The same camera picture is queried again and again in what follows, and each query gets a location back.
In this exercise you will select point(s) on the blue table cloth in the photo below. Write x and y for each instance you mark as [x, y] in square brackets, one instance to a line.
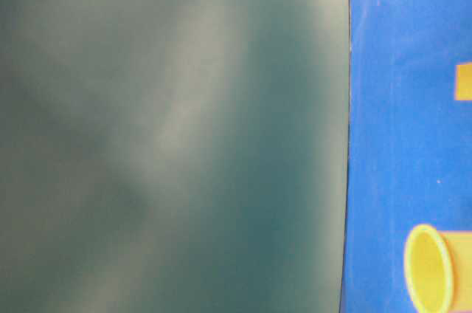
[409, 142]

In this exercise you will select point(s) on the yellow plastic cup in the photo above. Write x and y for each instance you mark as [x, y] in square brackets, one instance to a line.
[437, 269]

